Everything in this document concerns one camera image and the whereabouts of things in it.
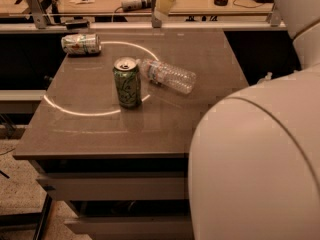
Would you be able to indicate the clear plastic water bottle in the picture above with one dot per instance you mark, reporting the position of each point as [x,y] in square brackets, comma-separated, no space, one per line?
[176,78]

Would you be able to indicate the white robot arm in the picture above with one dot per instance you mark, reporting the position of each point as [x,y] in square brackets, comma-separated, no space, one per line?
[254,159]

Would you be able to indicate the green upright soda can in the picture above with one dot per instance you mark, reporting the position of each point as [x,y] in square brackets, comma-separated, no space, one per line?
[127,80]

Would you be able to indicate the white lying soda can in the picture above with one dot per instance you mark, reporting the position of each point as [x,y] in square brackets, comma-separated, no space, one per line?
[81,44]

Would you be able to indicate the left sanitizer pump bottle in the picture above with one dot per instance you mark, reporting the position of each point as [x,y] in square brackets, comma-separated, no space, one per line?
[267,77]

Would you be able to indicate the grey drawer cabinet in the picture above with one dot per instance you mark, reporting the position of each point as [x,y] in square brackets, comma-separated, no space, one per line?
[79,127]

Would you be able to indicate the upper cabinet drawer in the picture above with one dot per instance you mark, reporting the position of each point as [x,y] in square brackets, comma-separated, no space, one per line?
[117,186]

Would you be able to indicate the cabinet drawer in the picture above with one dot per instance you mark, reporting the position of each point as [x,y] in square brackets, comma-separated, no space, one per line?
[117,186]
[133,228]

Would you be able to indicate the lower cabinet drawer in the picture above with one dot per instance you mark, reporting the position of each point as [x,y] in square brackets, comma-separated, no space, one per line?
[133,228]

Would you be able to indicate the black metal stand leg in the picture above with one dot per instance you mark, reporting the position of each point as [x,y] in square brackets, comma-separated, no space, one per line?
[35,221]

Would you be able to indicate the middle metal bracket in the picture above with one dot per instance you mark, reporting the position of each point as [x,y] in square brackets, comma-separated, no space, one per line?
[156,23]

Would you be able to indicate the metal bracket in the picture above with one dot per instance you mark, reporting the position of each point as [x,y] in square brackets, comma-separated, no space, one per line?
[38,14]
[156,23]
[274,18]

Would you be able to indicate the right metal bracket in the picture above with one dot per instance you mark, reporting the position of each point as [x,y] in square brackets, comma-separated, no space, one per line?
[274,18]

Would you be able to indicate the left metal bracket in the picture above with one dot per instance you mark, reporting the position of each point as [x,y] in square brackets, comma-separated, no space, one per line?
[38,14]

